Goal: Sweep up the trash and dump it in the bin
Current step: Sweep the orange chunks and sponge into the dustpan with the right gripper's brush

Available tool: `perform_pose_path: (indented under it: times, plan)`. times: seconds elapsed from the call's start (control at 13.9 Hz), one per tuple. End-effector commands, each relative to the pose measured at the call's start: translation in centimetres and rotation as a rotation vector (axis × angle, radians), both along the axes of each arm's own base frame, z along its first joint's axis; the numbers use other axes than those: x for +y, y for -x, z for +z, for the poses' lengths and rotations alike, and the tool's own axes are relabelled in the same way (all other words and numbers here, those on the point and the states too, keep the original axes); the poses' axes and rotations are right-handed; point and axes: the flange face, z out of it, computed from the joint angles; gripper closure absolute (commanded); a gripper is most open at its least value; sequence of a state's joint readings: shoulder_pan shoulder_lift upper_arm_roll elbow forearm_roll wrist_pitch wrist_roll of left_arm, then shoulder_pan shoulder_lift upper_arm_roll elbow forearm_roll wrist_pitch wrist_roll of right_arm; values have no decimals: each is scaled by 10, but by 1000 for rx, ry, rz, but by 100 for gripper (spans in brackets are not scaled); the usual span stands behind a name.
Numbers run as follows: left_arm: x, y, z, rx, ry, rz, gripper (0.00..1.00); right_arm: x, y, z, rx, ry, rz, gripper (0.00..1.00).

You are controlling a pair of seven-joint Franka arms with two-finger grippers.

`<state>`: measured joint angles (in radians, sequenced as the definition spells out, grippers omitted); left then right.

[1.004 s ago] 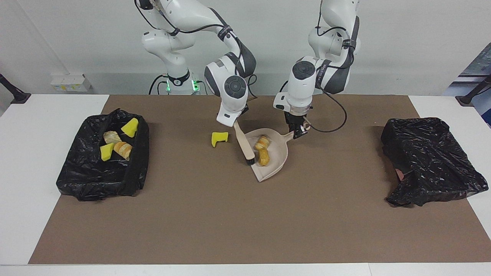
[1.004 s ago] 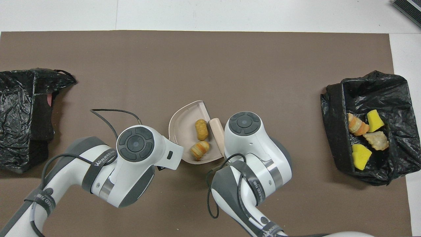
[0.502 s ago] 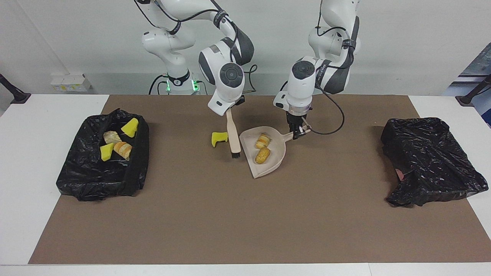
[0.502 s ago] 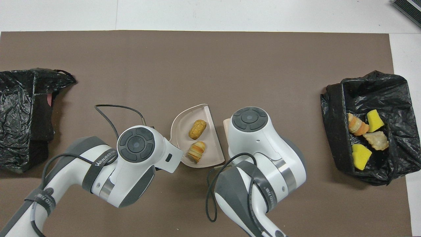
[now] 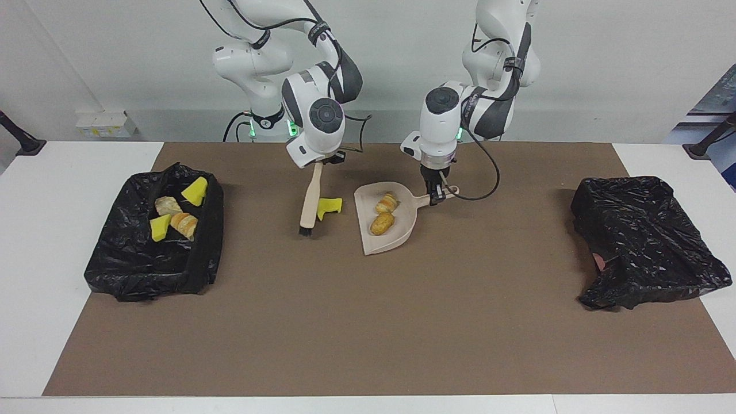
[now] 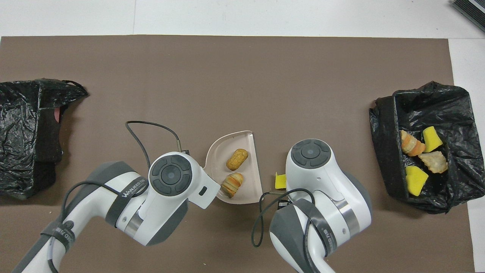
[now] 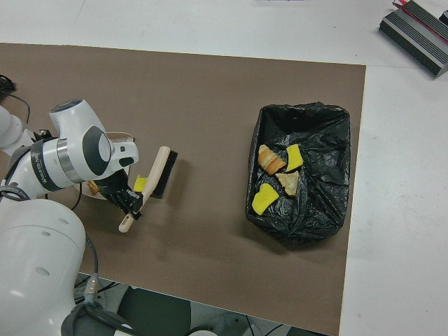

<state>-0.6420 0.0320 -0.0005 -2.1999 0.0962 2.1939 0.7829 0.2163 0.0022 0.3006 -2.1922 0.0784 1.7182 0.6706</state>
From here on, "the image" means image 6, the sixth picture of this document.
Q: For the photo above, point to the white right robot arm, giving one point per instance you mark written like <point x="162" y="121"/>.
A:
<point x="322" y="189"/>

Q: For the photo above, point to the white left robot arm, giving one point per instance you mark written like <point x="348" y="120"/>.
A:
<point x="166" y="189"/>

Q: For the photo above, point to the orange striped croissant piece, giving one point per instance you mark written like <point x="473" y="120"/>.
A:
<point x="232" y="185"/>

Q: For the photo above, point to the brown table mat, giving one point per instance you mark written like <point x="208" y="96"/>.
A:
<point x="242" y="57"/>

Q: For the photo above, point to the beige plastic dustpan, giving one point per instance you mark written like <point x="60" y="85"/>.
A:
<point x="246" y="185"/>

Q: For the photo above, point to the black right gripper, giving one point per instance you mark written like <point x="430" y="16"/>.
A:
<point x="285" y="204"/>

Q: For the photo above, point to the black trash bag bin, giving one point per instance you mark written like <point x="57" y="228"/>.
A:
<point x="22" y="132"/>
<point x="458" y="113"/>

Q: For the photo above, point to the dark ribbed box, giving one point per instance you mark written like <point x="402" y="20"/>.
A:
<point x="471" y="11"/>

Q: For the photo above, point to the brown oval bread roll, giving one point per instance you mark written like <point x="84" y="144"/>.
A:
<point x="237" y="159"/>

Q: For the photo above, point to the yellow sponge piece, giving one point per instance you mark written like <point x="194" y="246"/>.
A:
<point x="432" y="139"/>
<point x="416" y="181"/>
<point x="280" y="181"/>

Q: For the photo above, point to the pale striped bread piece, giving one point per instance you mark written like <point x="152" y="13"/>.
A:
<point x="412" y="144"/>

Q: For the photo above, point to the pale flaky bread piece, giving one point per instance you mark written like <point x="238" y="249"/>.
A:
<point x="434" y="162"/>

